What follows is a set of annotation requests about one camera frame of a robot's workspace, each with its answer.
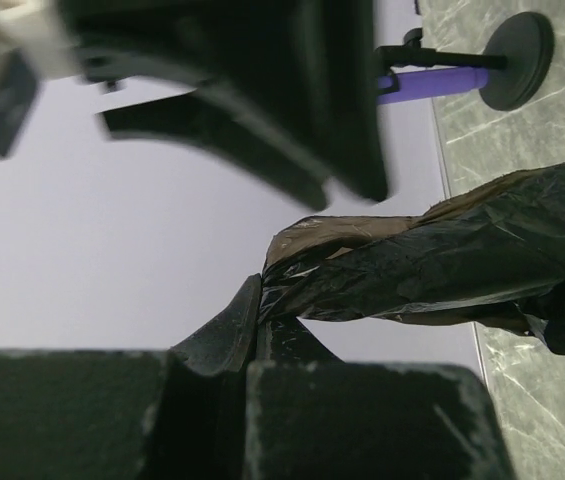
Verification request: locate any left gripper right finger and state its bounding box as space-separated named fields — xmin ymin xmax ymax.
xmin=244 ymin=317 xmax=515 ymax=479

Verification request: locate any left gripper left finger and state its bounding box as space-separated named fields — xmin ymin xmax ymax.
xmin=0 ymin=275 xmax=262 ymax=479

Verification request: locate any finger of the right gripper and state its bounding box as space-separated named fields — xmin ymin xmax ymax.
xmin=61 ymin=1 xmax=390 ymax=202
xmin=101 ymin=94 xmax=328 ymax=211

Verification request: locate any black trash bag roll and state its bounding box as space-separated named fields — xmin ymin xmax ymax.
xmin=261 ymin=162 xmax=565 ymax=355

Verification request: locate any purple microphone on stand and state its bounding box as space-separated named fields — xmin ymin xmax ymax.
xmin=377 ymin=11 xmax=555 ymax=112

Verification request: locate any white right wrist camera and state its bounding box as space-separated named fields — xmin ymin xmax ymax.
xmin=0 ymin=1 xmax=79 ymax=159

